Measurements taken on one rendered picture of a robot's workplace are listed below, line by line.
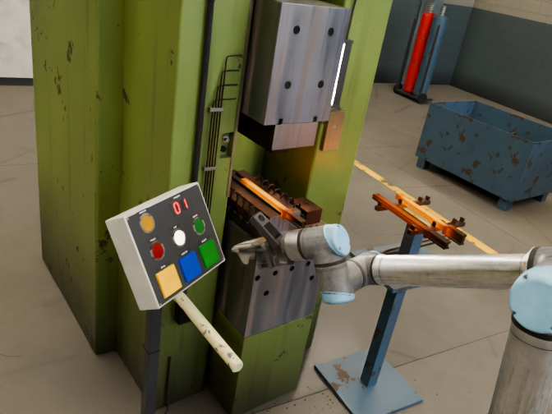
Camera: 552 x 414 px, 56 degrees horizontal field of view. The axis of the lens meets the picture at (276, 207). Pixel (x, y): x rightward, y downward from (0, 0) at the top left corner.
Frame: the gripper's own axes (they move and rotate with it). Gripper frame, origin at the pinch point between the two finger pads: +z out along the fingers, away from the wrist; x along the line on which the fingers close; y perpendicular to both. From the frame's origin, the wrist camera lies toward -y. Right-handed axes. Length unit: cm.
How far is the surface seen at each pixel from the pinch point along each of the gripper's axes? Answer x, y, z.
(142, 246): -24.6, -11.7, 11.1
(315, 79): 49, -41, -19
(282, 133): 38.8, -26.8, -5.8
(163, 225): -14.2, -14.1, 11.1
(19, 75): 287, -155, 459
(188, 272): -12.1, 2.0, 10.3
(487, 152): 407, 71, -4
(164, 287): -23.0, 1.6, 10.3
